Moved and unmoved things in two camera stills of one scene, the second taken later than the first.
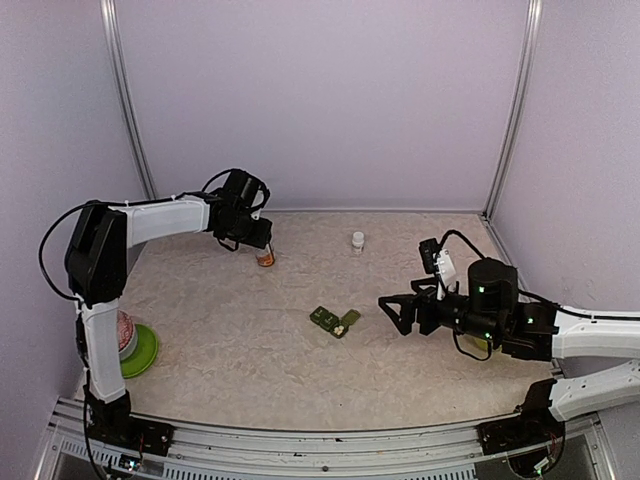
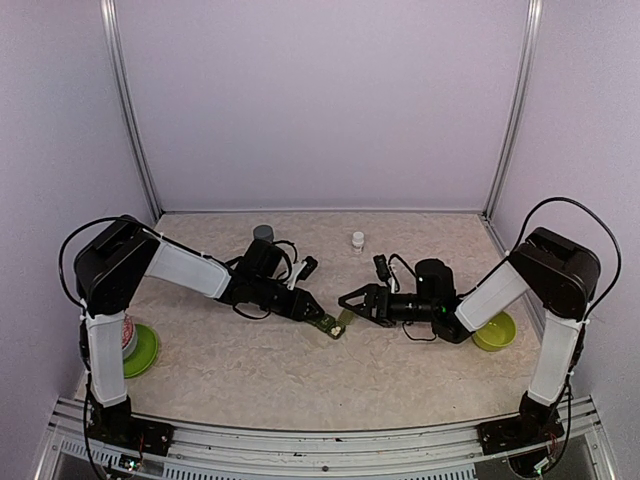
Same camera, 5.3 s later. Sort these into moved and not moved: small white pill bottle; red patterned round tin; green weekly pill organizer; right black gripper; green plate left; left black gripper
Moved: left black gripper; right black gripper
Not moved: green plate left; red patterned round tin; green weekly pill organizer; small white pill bottle
